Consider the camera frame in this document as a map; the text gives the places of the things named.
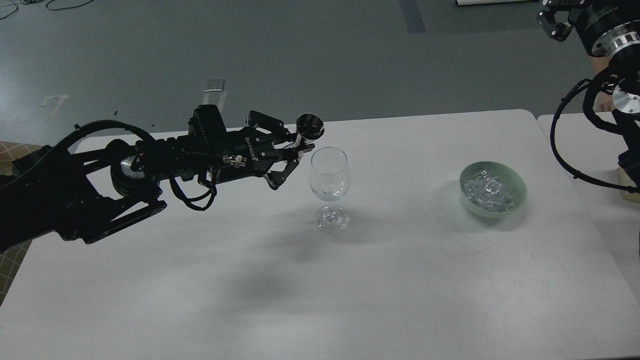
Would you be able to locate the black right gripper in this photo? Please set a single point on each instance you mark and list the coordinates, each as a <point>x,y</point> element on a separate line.
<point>606,28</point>

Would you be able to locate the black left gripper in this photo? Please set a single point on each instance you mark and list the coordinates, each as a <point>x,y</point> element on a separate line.
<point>231,155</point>

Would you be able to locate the steel double jigger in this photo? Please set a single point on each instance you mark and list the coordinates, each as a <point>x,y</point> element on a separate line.
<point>308,128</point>

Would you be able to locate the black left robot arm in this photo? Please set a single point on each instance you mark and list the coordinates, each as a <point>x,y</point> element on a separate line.
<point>105,176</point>

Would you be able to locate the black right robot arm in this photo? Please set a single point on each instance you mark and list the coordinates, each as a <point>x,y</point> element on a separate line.
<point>621,79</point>

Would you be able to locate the person's bare forearm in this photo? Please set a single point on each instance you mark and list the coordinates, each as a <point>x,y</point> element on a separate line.
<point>598,64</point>

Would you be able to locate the clear wine glass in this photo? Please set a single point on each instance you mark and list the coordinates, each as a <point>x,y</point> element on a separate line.
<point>329,181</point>

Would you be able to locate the clear ice cubes pile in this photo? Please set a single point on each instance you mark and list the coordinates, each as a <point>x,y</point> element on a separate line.
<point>488,192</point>

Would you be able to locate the person's hand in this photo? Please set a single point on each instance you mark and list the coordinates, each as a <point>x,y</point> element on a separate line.
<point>604,103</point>

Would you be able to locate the beige block on side table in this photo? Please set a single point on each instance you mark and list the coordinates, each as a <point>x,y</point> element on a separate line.
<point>625,180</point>

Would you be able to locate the green bowl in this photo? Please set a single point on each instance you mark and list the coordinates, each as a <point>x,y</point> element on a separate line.
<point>510,177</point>

